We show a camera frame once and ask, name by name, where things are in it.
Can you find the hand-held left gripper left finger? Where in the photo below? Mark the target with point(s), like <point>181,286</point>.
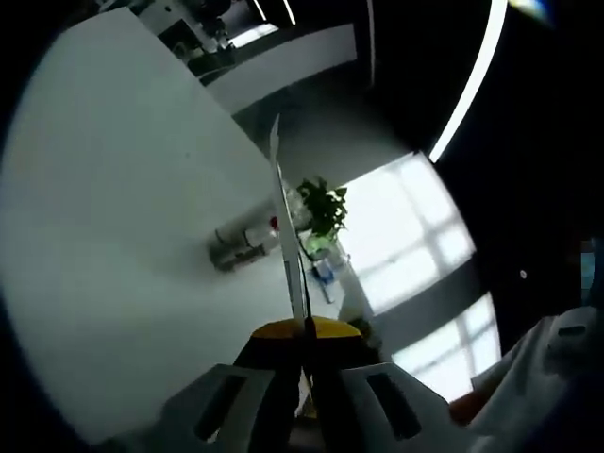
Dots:
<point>264,356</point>

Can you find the glass vase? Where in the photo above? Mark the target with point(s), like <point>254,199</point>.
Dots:
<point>318,246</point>

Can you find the person's grey clothing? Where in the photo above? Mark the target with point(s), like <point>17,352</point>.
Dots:
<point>533,377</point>

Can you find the green potted plant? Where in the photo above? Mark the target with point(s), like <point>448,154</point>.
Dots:
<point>325,207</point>

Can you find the ceiling light strip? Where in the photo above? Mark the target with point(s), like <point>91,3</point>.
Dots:
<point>472,80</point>

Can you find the green skincare sachet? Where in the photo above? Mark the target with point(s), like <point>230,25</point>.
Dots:
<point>286,226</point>

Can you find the red collar skincare pump bottle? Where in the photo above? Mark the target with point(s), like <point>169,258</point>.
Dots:
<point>262,233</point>

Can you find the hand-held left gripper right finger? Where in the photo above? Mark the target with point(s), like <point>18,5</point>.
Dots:
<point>330,358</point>

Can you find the blue and white pack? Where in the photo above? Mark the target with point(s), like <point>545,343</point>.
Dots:
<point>325,273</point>

